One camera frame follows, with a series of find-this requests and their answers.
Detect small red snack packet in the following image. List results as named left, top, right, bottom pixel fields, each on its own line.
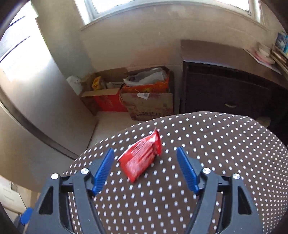
left=118, top=128, right=162, bottom=183

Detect brown polka dot tablecloth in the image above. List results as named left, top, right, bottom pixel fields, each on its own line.
left=60, top=112, right=287, bottom=233

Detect red cardboard box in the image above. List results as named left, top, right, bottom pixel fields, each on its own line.
left=80, top=68, right=127, bottom=115

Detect silver double door refrigerator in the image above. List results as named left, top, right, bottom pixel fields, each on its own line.
left=1, top=1, right=96, bottom=191

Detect brown cardboard box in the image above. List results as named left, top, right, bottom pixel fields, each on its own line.
left=119, top=66, right=174, bottom=121

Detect dark wooden cabinet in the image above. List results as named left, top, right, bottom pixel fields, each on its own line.
left=179, top=39, right=287, bottom=144

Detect stacked white bowls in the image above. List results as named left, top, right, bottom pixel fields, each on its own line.
left=256, top=43, right=271, bottom=59

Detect white framed window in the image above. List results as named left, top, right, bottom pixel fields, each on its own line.
left=73, top=1, right=267, bottom=31

